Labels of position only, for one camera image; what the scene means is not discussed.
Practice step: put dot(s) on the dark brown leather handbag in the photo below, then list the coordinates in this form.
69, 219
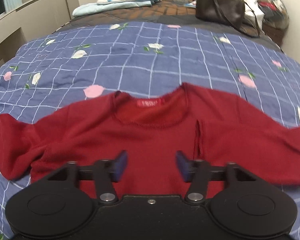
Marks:
226, 12

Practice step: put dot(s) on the clear plastic bag of clothes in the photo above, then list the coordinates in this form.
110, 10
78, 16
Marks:
275, 13

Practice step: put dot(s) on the brown dark bed sheet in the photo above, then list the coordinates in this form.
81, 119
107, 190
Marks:
165, 12

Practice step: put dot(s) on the red knit sweater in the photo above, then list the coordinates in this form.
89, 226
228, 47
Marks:
206, 124

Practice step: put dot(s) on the beige built-in window cabinet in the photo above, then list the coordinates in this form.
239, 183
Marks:
31, 20

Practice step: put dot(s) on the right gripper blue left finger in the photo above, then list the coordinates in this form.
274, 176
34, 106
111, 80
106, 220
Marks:
105, 169

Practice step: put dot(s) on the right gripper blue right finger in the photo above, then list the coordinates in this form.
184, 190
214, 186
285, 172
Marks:
189, 169

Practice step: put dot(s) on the blue floral plaid quilt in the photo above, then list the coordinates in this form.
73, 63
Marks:
146, 60

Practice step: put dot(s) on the light blue folded blanket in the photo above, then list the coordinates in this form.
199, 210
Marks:
94, 8

